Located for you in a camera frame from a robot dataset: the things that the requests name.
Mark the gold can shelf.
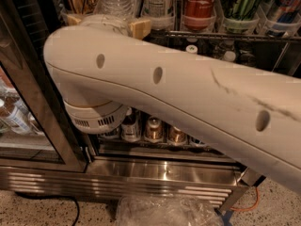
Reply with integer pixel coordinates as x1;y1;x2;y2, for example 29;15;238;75
144;116;164;143
166;126;187;146

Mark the green can top shelf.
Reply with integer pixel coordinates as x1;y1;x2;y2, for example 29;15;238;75
221;0;261;34

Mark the water bottle middle shelf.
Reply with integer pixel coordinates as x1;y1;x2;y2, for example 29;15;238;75
213;40;236;62

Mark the labelled clear bottle top shelf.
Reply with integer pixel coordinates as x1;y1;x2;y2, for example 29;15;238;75
142;0;174;30

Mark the black power cable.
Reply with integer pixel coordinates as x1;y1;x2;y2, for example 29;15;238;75
14;191;81;226

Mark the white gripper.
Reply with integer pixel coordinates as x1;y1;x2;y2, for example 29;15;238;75
67;14;151;40

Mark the clear water bottle top shelf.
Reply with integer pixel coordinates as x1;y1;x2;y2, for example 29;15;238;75
94;0;137;19

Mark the stainless steel fridge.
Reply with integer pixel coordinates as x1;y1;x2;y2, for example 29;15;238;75
0;0;300;210

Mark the brown tea bottle shelf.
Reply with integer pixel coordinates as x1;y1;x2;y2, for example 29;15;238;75
121;107;141;142
185;38;198;54

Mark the gold can bottom shelf right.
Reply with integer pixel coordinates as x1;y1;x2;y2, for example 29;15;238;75
166;126;187;146

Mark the gold can bottom shelf left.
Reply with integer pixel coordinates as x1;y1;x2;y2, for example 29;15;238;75
144;116;164;143

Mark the brown tea bottle middle shelf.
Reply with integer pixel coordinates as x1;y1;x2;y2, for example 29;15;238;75
185;38;198;54

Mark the orange cable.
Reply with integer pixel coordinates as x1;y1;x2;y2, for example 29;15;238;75
230;186;261;213

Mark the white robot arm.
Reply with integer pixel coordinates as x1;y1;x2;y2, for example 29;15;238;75
43;15;301;193

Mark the brown tea bottle bottom shelf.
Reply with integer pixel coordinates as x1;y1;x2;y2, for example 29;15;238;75
121;107;141;142

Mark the glass fridge door left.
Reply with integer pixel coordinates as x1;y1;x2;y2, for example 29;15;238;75
0;0;87;172

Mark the clear plastic bag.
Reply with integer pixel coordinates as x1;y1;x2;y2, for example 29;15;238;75
116;196;224;226

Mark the blue can bottom shelf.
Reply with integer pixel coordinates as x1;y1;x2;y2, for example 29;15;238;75
189;137;206;147

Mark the red Coca-Cola bottle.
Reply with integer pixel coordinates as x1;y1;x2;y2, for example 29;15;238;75
183;0;214;30

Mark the bottle behind glass door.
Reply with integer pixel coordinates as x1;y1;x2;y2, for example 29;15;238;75
0;99;31;135

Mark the blue Red Bull can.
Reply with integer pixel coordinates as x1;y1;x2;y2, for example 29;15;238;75
266;0;301;37

